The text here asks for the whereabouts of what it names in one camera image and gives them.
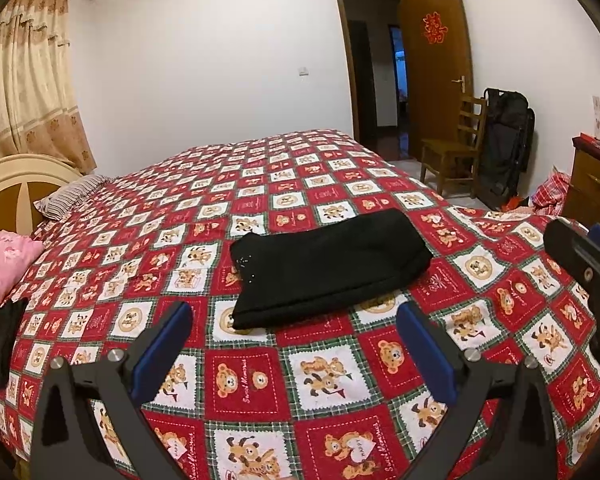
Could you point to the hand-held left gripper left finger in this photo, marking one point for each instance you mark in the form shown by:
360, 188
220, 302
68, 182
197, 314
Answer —
160, 350

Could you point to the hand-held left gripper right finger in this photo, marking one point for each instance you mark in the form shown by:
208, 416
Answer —
425, 355

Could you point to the black pants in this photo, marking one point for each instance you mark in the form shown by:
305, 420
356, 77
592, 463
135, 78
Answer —
325, 265

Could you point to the wooden nightstand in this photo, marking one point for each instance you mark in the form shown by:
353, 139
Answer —
592, 185

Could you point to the red plaid cloth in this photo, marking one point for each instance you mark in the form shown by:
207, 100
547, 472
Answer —
552, 195

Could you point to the orange item on floor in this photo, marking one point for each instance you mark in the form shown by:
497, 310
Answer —
514, 203

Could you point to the black bag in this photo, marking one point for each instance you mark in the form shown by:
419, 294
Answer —
507, 145

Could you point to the red checked printed blanket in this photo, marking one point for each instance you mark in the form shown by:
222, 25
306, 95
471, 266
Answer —
300, 390

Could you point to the wooden chair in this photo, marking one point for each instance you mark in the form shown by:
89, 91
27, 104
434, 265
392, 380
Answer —
450, 152

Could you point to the black folded cloth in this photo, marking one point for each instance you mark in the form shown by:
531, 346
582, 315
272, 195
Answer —
0, 345

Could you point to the pink pillow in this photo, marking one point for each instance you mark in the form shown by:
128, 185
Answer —
5, 265

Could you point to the striped pillow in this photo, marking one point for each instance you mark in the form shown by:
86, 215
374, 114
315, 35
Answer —
70, 196

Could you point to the brown wooden door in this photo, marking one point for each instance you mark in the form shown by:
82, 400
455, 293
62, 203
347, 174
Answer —
435, 90

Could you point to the cream wooden headboard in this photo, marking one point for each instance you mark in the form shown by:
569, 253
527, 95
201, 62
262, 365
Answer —
10, 185

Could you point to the red paper door decoration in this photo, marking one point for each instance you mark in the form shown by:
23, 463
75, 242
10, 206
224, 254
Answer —
433, 28

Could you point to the beige patterned curtain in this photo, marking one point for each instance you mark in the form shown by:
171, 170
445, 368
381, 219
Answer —
25, 85

